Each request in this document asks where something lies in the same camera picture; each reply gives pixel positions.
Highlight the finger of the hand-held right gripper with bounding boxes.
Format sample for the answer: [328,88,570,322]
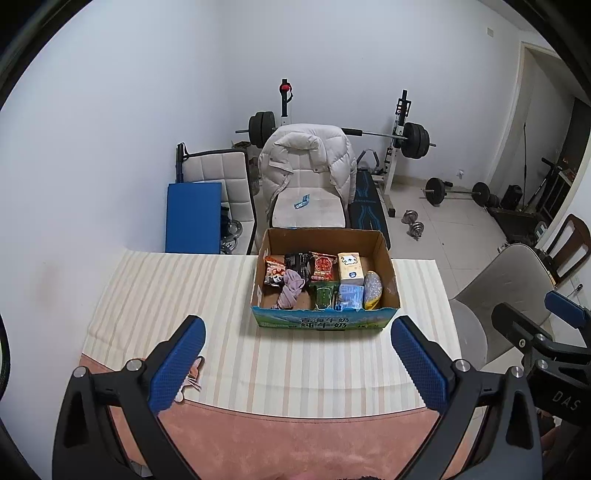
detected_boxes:
[491,302,557,354]
[545,291,591,326]

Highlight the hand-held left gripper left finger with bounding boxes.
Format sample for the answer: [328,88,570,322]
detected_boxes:
[52,315,207,480]

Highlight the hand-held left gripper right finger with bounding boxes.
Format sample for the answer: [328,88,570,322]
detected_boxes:
[390,315,542,480]

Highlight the yellow mesh pouch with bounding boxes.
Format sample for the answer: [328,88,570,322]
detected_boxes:
[362,271,384,310]

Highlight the blue tissue packet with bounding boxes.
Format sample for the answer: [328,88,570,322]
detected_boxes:
[335,284,365,312]

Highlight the cardboard box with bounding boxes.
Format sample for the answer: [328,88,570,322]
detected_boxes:
[250,227,402,333]

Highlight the yellow white tissue packet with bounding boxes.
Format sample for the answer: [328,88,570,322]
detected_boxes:
[337,251,368,284]

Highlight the orange panda snack packet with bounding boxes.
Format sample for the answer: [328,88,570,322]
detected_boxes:
[263,255,289,288]

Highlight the purple sock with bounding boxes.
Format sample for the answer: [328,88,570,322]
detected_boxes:
[274,270,308,311]

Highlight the red snack packet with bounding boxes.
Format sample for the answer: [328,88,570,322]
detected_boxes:
[307,251,338,283]

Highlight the black snack packet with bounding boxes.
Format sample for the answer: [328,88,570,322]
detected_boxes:
[284,251,312,282]

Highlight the grey shell chair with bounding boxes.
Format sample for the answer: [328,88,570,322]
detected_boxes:
[448,242,555,370]

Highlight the brown wooden chair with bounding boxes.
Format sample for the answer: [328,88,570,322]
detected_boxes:
[540,213,591,284]

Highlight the black exercise machine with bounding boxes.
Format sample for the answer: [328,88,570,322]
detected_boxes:
[526,157,573,222]

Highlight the chrome weight plates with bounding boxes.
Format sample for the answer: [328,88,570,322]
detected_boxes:
[219,217,243,254]

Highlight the blue folded mat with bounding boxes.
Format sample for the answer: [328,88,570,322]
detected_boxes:
[165,182,223,254]

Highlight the black barbell with short bar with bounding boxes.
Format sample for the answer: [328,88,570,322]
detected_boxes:
[422,176,499,208]

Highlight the thin black stick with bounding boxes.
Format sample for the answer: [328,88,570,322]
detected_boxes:
[522,122,530,199]

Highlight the black weight bench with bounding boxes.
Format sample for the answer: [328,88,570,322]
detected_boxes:
[348,168,391,250]

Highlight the white padded chair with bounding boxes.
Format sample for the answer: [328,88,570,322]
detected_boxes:
[182,150,259,254]
[270,161,347,229]

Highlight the white bench press rack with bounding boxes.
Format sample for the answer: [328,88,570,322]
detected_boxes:
[277,78,414,217]

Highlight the black metal stand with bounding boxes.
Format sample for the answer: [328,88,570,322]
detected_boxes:
[175,143,190,183]

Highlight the black barbell with long bar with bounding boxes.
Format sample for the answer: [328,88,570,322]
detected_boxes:
[235,111,437,160]

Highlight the white puffer jacket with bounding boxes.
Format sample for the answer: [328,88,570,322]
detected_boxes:
[257,124,357,217]

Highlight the grey curved handle bar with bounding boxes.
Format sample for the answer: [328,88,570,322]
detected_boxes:
[355,148,382,174]

